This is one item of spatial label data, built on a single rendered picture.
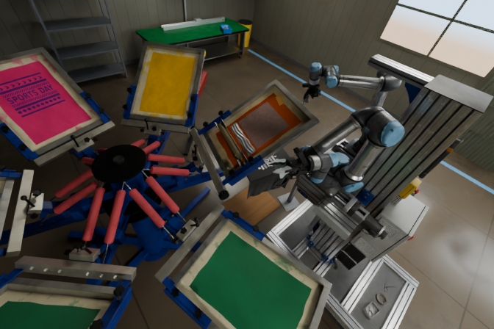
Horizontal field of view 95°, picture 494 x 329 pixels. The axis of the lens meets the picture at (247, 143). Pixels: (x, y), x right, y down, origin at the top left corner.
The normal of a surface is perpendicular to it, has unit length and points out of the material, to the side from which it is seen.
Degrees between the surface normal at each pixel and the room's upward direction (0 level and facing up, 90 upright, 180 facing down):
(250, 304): 0
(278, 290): 0
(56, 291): 58
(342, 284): 0
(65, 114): 32
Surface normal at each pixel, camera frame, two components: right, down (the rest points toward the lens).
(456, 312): 0.11, -0.71
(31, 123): 0.54, -0.36
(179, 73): 0.07, -0.23
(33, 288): 0.01, 0.22
